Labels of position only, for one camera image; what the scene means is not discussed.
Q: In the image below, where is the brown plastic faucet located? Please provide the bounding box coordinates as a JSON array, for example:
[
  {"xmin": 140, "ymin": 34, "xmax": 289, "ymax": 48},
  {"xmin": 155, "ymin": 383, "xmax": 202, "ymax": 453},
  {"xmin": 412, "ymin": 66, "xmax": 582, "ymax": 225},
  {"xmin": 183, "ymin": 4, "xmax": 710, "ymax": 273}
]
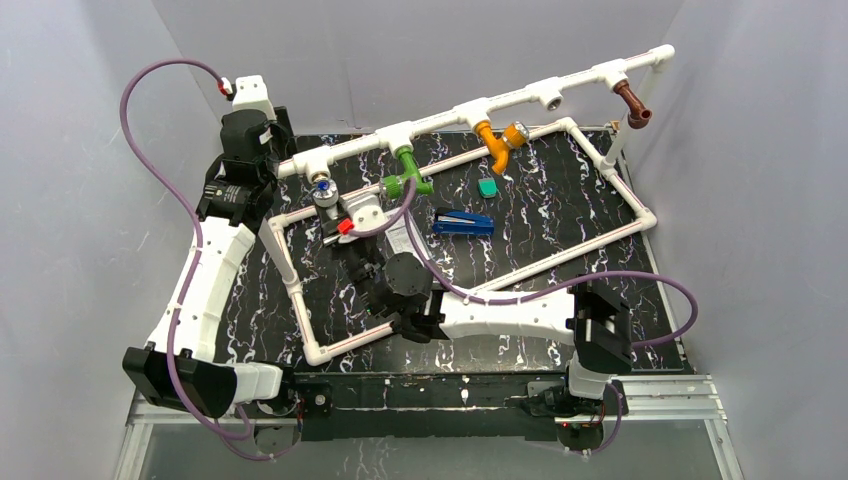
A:
[{"xmin": 612, "ymin": 79, "xmax": 653, "ymax": 130}]

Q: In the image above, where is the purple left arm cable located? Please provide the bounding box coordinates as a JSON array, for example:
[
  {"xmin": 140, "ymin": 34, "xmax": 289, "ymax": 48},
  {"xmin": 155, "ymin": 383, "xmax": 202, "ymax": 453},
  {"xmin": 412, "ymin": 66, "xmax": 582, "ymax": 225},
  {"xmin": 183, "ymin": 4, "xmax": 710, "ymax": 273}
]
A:
[{"xmin": 119, "ymin": 58, "xmax": 303, "ymax": 463}]

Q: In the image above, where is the black metal base rail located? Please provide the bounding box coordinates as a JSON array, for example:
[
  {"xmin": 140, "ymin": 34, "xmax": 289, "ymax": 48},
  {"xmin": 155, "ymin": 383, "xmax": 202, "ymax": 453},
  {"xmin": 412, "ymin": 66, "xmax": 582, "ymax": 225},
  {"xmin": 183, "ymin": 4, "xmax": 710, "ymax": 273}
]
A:
[{"xmin": 129, "ymin": 370, "xmax": 723, "ymax": 458}]

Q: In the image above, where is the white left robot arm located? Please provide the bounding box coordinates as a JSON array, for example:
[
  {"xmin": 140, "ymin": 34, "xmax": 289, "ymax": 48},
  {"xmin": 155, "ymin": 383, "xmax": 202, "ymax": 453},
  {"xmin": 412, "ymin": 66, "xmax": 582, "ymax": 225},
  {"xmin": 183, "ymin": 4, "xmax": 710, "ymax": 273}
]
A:
[{"xmin": 122, "ymin": 109, "xmax": 299, "ymax": 419}]

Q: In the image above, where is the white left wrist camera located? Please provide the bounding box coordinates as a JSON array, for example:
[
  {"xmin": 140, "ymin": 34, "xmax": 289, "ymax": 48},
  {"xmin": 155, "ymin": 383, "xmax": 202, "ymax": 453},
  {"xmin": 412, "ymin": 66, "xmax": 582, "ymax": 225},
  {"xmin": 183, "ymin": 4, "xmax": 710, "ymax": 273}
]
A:
[{"xmin": 217, "ymin": 75, "xmax": 277, "ymax": 121}]

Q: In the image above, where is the orange plastic faucet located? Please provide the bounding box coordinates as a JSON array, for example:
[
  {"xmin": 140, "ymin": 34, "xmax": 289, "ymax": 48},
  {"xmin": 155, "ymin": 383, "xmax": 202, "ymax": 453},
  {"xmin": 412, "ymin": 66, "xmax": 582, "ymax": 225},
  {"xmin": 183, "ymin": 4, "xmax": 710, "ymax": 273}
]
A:
[{"xmin": 473, "ymin": 120, "xmax": 530, "ymax": 175}]

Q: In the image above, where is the teal small box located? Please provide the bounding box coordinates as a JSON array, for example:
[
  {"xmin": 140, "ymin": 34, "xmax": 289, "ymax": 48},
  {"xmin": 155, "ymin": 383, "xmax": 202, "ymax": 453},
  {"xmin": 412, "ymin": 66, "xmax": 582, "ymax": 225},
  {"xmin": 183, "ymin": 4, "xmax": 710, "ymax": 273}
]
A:
[{"xmin": 478, "ymin": 178, "xmax": 499, "ymax": 199}]

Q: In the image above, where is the white plastic faucet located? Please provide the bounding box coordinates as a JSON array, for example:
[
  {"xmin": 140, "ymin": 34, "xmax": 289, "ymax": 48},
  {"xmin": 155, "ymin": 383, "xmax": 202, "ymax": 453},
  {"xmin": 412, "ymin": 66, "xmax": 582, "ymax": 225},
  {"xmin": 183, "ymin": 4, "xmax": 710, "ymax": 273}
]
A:
[{"xmin": 311, "ymin": 173, "xmax": 339, "ymax": 216}]

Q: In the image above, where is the green plastic faucet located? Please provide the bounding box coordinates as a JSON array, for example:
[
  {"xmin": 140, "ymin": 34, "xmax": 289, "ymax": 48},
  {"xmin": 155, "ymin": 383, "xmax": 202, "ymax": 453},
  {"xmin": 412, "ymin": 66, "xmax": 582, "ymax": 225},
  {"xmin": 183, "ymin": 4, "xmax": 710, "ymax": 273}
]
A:
[{"xmin": 381, "ymin": 146, "xmax": 434, "ymax": 199}]

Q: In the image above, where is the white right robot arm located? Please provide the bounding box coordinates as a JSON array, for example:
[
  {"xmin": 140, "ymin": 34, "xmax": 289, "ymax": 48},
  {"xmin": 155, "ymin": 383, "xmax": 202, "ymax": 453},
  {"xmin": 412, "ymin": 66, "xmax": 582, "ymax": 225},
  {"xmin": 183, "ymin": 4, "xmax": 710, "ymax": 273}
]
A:
[{"xmin": 333, "ymin": 237, "xmax": 633, "ymax": 414}]

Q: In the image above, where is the white PVC pipe frame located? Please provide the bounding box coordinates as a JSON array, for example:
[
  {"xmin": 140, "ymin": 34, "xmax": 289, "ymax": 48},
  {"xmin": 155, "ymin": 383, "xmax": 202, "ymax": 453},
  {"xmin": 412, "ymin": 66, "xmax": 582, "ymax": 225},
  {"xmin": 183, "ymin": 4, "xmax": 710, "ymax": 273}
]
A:
[{"xmin": 258, "ymin": 44, "xmax": 676, "ymax": 366}]

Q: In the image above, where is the white plastic package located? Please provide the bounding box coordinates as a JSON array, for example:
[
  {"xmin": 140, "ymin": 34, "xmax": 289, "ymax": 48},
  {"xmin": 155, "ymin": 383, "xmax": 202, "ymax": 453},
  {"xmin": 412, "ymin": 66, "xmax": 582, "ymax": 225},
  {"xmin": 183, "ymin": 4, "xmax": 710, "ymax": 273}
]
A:
[{"xmin": 385, "ymin": 222, "xmax": 416, "ymax": 255}]

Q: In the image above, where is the blue stapler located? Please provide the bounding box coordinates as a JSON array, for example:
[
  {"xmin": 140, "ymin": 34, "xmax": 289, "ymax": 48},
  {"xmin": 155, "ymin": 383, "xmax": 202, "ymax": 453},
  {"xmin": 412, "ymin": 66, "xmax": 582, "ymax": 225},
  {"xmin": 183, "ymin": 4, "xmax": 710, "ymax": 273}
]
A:
[{"xmin": 432, "ymin": 208, "xmax": 495, "ymax": 236}]

